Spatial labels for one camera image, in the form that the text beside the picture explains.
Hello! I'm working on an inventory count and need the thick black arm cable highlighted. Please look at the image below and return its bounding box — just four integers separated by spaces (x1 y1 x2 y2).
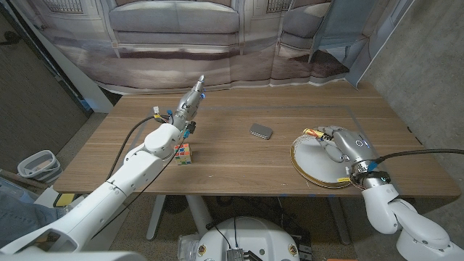
107 115 171 181
375 148 464 164

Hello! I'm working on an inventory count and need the white table leg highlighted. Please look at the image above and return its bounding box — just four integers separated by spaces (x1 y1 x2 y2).
146 194 167 241
327 196 352 246
186 194 215 236

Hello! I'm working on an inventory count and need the person's blue jeans leg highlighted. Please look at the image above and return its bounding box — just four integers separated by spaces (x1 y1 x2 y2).
0 188 66 247

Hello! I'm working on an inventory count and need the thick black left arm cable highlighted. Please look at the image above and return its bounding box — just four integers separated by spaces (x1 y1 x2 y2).
107 115 171 181

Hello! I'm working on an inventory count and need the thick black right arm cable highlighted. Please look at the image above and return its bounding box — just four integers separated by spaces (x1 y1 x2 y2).
375 148 464 164

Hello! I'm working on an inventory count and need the white gold-rimmed paper plate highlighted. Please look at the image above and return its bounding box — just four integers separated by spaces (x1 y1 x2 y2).
289 133 358 189

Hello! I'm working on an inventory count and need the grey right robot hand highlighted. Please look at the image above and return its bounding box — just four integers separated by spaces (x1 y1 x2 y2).
313 125 382 178

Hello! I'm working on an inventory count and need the clear plastic packaging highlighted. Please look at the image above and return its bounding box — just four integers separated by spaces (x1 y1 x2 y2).
177 233 201 260

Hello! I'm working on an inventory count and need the small grey metal case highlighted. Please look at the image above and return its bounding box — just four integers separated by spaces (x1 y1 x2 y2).
249 123 274 141

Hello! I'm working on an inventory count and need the yellow bumper sticker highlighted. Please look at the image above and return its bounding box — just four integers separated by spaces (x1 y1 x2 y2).
302 128 333 141

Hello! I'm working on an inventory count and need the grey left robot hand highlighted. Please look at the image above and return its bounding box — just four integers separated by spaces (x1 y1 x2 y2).
170 75 207 136

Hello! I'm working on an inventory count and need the black round floor fan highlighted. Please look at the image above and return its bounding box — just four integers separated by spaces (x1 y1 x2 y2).
163 195 189 215

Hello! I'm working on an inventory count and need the yellow black floor object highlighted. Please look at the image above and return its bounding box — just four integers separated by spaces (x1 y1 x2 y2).
54 193 77 208

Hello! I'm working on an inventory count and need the printed sofa room backdrop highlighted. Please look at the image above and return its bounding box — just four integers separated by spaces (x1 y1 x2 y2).
10 0 416 96

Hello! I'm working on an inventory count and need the white backdrop frame post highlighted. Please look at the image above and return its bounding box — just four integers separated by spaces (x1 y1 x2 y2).
9 0 115 114

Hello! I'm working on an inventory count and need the grey plastic basket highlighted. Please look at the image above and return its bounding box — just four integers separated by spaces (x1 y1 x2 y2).
17 149 63 184

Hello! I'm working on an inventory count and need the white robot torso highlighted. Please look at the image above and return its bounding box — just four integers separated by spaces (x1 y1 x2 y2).
194 216 301 261

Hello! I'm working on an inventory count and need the multicoloured puzzle cube block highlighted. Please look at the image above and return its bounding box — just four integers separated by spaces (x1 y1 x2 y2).
173 143 193 166

